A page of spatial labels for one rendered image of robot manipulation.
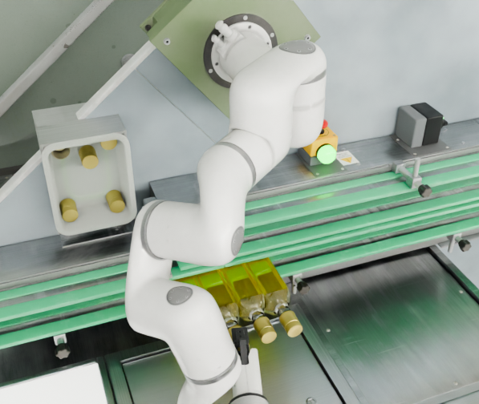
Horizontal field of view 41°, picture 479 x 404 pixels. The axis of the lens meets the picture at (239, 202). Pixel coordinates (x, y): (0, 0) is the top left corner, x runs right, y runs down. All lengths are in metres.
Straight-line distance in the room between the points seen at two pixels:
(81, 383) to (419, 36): 1.10
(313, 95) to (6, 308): 0.75
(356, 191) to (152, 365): 0.60
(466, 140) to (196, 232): 1.02
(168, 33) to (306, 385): 0.77
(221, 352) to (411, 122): 0.91
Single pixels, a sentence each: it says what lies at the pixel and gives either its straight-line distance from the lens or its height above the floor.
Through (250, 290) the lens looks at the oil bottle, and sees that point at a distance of 1.36.
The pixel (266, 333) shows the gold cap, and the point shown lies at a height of 1.16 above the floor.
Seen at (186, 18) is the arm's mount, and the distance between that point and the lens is 1.24.
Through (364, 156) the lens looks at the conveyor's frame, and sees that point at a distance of 1.58.
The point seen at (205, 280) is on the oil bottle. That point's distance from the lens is 1.39.
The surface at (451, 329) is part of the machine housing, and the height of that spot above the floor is 1.15.
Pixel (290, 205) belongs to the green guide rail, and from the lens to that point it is 1.42.
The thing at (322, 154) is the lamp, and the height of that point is 0.85.
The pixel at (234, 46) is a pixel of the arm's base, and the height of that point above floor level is 0.89.
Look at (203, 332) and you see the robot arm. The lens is 0.87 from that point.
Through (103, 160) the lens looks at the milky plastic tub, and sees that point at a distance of 1.40.
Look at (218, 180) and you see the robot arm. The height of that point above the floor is 1.29.
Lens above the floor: 1.96
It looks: 50 degrees down
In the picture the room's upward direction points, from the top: 147 degrees clockwise
